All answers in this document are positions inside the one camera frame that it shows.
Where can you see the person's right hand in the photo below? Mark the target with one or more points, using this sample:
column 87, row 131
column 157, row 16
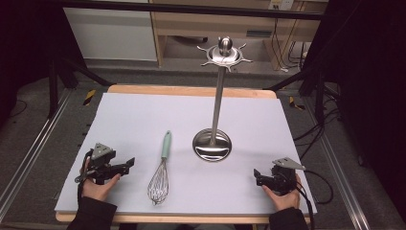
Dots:
column 286, row 199

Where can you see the aluminium floor rail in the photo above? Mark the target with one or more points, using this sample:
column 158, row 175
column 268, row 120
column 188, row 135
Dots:
column 338, row 166
column 35, row 143

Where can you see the black horizontal frame bar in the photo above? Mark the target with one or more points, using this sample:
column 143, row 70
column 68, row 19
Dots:
column 191, row 8

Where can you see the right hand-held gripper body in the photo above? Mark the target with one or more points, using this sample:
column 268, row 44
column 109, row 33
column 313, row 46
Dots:
column 283, row 175

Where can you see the white wall socket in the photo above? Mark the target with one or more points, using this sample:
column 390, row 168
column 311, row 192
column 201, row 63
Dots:
column 281, row 4

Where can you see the white table mat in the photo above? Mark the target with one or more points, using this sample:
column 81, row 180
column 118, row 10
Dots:
column 191, row 191

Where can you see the wooden desk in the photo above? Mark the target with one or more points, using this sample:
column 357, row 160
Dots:
column 204, row 27

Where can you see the black metal stand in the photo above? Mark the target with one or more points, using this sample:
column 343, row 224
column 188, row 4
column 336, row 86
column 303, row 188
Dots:
column 319, row 96
column 53, row 86

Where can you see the white cabinet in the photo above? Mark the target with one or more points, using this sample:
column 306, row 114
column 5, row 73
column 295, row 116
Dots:
column 111, row 35

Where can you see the person's left hand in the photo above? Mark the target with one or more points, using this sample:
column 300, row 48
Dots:
column 99, row 189

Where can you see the dark curtain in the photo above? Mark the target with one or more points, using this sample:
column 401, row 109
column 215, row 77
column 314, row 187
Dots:
column 25, row 38
column 376, row 80

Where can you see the steel utensil rack stand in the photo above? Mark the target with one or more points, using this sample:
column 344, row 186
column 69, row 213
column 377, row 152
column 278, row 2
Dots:
column 217, row 105

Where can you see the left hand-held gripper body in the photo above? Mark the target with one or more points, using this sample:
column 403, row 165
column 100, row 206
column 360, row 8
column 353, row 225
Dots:
column 101, row 159

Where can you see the yellow black hazard tape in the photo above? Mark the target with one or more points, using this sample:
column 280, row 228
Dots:
column 296, row 104
column 89, row 97

